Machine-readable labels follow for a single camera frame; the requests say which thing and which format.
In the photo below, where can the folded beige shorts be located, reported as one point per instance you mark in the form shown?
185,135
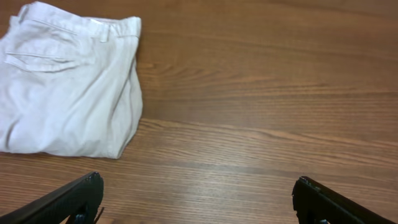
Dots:
69,85

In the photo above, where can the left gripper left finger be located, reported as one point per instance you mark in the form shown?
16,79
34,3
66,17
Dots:
77,202

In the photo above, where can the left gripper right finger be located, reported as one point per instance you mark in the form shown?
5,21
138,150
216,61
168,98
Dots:
316,204

